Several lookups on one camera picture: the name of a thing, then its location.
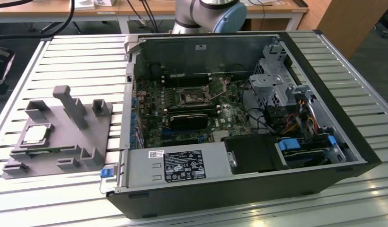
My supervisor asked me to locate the green RAM stick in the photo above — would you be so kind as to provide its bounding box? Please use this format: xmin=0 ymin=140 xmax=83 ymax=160
xmin=26 ymin=147 xmax=75 ymax=157

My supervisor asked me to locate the green motherboard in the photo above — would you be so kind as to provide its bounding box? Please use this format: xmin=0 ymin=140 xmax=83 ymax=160
xmin=132 ymin=75 xmax=256 ymax=150

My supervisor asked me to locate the wooden desk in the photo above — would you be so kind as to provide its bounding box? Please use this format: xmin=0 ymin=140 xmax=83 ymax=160
xmin=117 ymin=0 xmax=310 ymax=34
xmin=0 ymin=0 xmax=120 ymax=34

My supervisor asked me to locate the blue disk carrier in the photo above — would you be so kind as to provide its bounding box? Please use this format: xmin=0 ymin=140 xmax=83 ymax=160
xmin=274 ymin=138 xmax=327 ymax=169

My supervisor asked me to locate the grey parts rack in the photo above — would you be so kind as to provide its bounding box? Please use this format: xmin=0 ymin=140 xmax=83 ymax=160
xmin=0 ymin=85 xmax=115 ymax=180

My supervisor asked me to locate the yellow red wire bundle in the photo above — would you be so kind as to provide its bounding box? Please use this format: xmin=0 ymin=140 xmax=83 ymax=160
xmin=283 ymin=113 xmax=318 ymax=137

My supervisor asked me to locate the black PC case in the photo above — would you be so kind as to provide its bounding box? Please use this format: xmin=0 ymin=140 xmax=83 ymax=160
xmin=99 ymin=29 xmax=381 ymax=219

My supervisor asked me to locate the silver green CPU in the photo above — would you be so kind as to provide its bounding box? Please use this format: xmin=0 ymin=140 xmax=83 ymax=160
xmin=22 ymin=125 xmax=52 ymax=144

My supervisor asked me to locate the white cardboard box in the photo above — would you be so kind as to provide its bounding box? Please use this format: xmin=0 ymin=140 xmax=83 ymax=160
xmin=68 ymin=0 xmax=96 ymax=12

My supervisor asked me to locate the metal disk bay cage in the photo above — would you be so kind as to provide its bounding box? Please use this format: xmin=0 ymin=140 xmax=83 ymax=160
xmin=247 ymin=39 xmax=317 ymax=107

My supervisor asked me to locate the grey power supply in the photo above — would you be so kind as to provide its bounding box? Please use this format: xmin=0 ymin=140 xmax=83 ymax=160
xmin=116 ymin=142 xmax=232 ymax=190

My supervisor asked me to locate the blue case latch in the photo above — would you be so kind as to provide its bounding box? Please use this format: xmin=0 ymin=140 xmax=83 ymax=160
xmin=99 ymin=167 xmax=113 ymax=179

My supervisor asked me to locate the thick black cable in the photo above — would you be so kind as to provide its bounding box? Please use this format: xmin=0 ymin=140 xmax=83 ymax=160
xmin=38 ymin=0 xmax=77 ymax=34

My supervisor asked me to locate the wooden cabinet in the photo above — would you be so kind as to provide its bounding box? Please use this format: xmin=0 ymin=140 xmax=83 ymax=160
xmin=296 ymin=0 xmax=388 ymax=60

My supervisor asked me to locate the black RAM slot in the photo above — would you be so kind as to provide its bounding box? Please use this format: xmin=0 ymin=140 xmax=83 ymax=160
xmin=163 ymin=77 xmax=212 ymax=81
xmin=164 ymin=82 xmax=212 ymax=87
xmin=164 ymin=112 xmax=220 ymax=116
xmin=163 ymin=79 xmax=212 ymax=84
xmin=165 ymin=105 xmax=218 ymax=110
xmin=164 ymin=110 xmax=220 ymax=114
xmin=163 ymin=74 xmax=211 ymax=79
xmin=165 ymin=108 xmax=219 ymax=112

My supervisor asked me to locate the CPU socket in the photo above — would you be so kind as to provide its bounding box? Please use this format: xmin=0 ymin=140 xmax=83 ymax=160
xmin=178 ymin=86 xmax=212 ymax=106

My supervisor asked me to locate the black plastic drive cover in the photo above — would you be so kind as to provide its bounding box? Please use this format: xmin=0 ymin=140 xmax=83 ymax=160
xmin=223 ymin=136 xmax=288 ymax=175

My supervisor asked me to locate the black graphics card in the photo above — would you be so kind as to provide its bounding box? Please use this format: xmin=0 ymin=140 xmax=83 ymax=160
xmin=168 ymin=113 xmax=210 ymax=130

